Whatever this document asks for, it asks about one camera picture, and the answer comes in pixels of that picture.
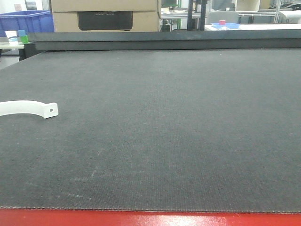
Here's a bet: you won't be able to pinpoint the white curved PVC pipe clamp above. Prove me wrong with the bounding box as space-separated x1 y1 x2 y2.
0 100 59 119

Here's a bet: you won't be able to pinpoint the black raised board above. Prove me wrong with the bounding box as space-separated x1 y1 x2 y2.
28 29 301 51

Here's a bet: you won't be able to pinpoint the large cardboard box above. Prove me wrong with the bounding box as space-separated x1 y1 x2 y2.
51 0 161 32

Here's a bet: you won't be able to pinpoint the white paper cup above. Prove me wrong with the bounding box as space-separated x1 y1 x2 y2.
5 30 18 46

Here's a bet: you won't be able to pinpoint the dark grey table mat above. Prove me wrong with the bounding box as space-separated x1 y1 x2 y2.
0 48 301 213

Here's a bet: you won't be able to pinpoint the blue tray with red cube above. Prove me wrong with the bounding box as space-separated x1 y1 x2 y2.
211 20 240 30

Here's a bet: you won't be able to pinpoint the green and blue blocks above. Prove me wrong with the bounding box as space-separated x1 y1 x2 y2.
18 30 29 44

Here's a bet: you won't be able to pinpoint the blue plastic crate background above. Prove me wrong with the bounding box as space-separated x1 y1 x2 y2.
0 10 54 37

